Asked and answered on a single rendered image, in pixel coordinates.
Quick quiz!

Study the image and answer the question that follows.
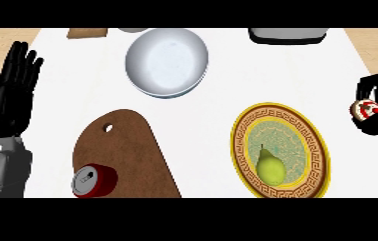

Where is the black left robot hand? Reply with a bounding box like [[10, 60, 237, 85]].
[[0, 40, 45, 139]]

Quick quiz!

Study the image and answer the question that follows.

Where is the white bowl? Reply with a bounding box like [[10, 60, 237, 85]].
[[123, 28, 209, 100]]

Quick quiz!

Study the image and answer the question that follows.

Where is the yellow patterned plate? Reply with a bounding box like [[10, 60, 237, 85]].
[[228, 101, 332, 199]]

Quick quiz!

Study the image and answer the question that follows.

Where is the brown flat block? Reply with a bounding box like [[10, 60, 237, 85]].
[[66, 28, 109, 39]]

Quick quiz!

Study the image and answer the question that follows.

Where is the brown wooden cutting board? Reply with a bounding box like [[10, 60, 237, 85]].
[[72, 109, 182, 199]]

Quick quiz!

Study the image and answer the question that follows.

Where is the red can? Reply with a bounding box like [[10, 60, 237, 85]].
[[70, 163, 119, 198]]

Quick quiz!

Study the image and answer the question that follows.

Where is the small grey round object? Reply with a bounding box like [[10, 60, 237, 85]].
[[116, 28, 150, 34]]

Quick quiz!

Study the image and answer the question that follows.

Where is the green pear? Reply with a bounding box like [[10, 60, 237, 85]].
[[253, 143, 287, 187]]

